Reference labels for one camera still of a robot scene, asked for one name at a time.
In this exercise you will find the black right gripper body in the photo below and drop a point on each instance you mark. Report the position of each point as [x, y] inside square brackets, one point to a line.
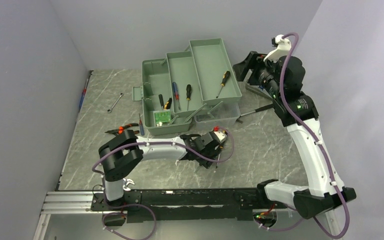
[260, 73]

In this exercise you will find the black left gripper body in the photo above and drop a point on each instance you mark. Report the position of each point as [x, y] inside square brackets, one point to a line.
[213, 154]

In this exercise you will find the yellow black stubby screwdriver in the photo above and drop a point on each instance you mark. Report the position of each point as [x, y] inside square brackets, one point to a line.
[225, 78]

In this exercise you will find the green label screwdriver bit box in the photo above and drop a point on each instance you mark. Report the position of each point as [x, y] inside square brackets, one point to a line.
[162, 117]

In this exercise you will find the yellow black handle hammer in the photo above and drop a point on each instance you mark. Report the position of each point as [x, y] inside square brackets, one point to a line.
[165, 105]

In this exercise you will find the yellow black medium screwdriver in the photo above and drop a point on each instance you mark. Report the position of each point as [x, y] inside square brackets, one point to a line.
[188, 94]

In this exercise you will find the blue red long screwdriver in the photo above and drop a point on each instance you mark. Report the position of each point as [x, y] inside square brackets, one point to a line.
[176, 94]

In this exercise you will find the green toolbox base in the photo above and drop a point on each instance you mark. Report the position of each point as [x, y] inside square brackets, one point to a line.
[155, 81]

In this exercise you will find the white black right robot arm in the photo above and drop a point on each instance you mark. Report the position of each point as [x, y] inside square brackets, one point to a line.
[283, 82]

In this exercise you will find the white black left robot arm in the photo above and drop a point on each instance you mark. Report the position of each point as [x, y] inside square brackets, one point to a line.
[124, 152]

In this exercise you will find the grey flat case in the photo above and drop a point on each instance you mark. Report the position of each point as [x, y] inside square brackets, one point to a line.
[258, 90]

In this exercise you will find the green top toolbox tray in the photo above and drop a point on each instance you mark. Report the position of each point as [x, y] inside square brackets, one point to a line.
[212, 61]

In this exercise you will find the green toolbox tray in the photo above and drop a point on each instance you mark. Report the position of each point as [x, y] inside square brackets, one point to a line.
[182, 70]
[212, 61]

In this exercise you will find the blue red small screwdriver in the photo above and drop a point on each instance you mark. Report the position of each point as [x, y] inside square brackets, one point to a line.
[141, 126]

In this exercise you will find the green middle toolbox tray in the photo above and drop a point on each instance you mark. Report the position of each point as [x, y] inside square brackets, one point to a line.
[182, 70]

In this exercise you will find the green toolbox latch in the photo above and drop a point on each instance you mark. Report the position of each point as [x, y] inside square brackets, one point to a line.
[137, 93]

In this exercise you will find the large silver open-end wrench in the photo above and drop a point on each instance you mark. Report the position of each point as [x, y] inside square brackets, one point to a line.
[126, 184]

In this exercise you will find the orange black needle-nose pliers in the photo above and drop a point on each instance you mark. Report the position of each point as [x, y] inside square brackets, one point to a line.
[120, 129]

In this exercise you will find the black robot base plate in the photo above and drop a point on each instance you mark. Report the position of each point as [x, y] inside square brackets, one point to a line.
[147, 214]

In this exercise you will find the red blue tool at wall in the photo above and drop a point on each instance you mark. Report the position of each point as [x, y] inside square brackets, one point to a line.
[83, 94]

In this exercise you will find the aluminium frame rail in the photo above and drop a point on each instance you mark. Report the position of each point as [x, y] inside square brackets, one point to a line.
[66, 202]

